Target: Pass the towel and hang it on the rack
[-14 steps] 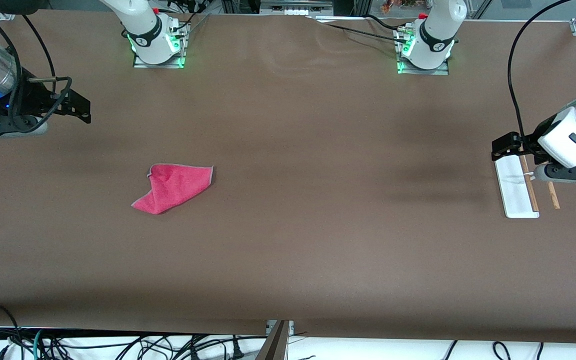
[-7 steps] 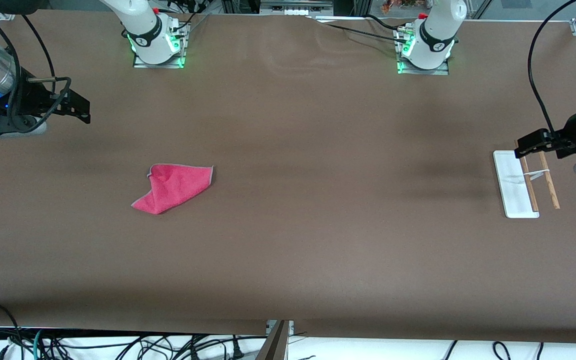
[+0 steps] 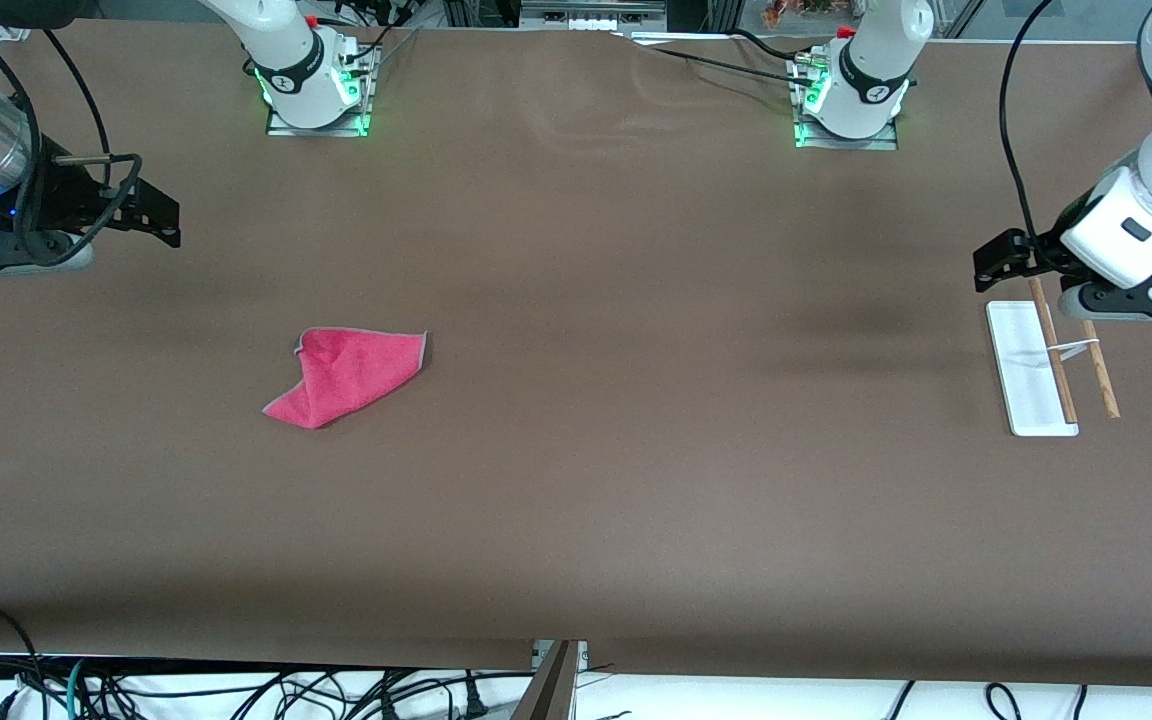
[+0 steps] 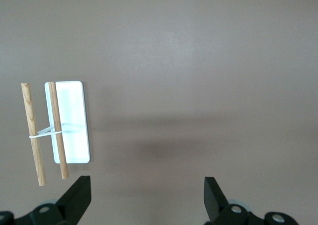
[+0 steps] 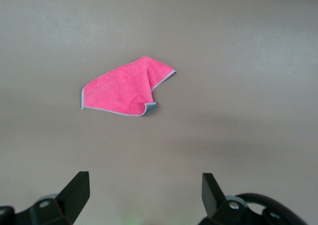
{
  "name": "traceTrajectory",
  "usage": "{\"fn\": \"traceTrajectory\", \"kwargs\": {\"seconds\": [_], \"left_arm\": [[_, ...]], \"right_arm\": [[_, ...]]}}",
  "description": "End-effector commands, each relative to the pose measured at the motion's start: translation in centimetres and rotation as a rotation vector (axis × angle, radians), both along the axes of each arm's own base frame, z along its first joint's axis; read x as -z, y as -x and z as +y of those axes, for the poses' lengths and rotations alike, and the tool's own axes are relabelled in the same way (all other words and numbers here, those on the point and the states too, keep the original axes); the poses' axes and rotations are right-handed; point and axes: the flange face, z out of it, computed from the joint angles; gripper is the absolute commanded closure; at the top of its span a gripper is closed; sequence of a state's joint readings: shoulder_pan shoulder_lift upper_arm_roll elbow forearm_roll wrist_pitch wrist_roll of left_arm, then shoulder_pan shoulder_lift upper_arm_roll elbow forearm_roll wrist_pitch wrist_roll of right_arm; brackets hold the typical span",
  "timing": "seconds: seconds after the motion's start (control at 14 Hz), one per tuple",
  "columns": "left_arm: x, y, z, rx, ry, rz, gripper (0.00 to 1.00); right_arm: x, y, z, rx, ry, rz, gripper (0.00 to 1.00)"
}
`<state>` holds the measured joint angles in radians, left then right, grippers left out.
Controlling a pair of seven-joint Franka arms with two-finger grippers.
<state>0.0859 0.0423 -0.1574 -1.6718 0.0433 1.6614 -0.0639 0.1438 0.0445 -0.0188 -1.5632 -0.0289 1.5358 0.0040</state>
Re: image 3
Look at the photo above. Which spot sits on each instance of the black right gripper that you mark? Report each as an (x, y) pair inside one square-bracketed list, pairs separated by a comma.
[(64, 197)]

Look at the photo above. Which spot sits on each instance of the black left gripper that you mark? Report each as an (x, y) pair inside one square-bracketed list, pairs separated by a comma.
[(1044, 255)]

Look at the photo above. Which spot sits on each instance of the pink microfibre towel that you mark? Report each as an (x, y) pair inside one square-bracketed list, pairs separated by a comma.
[(346, 375)]

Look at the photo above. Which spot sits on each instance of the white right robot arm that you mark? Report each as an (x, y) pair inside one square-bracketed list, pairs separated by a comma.
[(296, 70)]

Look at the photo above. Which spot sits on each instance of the white rack with wooden bars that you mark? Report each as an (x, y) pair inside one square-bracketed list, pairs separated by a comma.
[(1026, 390)]

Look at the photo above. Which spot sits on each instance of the orange red object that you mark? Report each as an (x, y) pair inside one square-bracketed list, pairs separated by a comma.
[(806, 10)]

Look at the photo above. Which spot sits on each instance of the grey metal box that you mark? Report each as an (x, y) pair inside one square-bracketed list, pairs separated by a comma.
[(591, 14)]

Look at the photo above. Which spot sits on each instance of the brown table cover sheet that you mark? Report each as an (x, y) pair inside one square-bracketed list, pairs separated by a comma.
[(576, 500)]

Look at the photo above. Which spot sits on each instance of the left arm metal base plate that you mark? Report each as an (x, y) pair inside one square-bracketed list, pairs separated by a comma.
[(876, 143)]

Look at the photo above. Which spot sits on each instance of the aluminium frame profile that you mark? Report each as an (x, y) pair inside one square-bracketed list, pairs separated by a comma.
[(14, 33)]

